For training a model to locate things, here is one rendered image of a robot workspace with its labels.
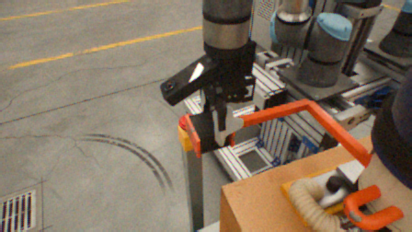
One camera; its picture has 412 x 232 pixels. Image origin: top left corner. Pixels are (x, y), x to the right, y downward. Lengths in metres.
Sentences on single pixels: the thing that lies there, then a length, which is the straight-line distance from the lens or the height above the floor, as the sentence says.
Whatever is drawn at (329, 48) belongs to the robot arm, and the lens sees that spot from 0.97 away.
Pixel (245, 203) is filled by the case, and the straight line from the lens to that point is 0.60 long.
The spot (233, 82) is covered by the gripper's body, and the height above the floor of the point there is 1.34.
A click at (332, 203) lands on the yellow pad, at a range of 0.62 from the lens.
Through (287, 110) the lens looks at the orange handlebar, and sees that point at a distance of 0.61.
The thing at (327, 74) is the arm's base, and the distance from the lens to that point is 1.02.
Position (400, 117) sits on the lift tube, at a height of 1.35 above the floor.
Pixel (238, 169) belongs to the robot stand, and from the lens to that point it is 1.69.
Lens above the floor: 1.59
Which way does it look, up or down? 42 degrees down
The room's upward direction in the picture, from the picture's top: straight up
